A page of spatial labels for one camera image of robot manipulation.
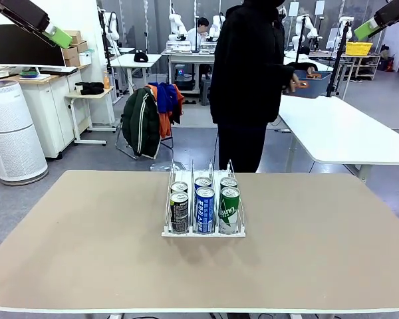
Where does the black beverage can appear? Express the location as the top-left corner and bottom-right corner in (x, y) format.
(170, 191), (190, 233)
(170, 181), (190, 195)

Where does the white workbench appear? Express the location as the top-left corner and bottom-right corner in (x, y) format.
(162, 41), (217, 97)

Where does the black folded cloth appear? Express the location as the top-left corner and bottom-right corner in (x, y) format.
(74, 81), (106, 96)

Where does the person's right forearm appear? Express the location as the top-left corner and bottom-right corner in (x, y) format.
(269, 62), (295, 82)

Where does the seated person in white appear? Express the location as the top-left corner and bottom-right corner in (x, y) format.
(185, 17), (211, 44)

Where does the black computer monitor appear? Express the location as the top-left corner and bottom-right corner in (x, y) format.
(0, 23), (67, 67)

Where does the low wooden shelf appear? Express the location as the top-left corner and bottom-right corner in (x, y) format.
(350, 54), (382, 81)

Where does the person in black jacket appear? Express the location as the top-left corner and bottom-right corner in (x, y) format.
(208, 0), (302, 173)

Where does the blue beverage can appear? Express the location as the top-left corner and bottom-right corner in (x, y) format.
(194, 176), (214, 189)
(193, 186), (216, 235)

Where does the blue plastic bin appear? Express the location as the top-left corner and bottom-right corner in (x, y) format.
(283, 68), (333, 100)

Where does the small wooden-top side table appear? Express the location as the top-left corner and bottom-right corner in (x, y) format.
(65, 86), (118, 147)

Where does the green blue bowl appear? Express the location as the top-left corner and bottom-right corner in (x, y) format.
(19, 68), (41, 80)

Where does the white cabinet desk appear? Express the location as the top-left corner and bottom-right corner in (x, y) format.
(18, 66), (116, 160)

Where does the orange jacket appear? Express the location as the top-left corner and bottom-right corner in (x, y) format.
(145, 82), (186, 139)

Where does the black tripod pole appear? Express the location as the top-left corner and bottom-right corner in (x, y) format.
(325, 19), (350, 98)

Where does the blue jacket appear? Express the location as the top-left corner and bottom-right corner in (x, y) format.
(156, 82), (178, 116)

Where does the metal frame chair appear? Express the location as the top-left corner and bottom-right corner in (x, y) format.
(115, 114), (174, 161)

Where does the white wire can dispenser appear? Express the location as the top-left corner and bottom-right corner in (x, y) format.
(161, 158), (247, 239)

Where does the yellow plastic crate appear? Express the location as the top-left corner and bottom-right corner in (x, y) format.
(345, 41), (374, 56)

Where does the white cylindrical air purifier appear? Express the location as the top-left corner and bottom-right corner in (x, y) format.
(0, 80), (50, 186)

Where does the black keyboard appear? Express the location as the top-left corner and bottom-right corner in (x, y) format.
(39, 66), (78, 76)

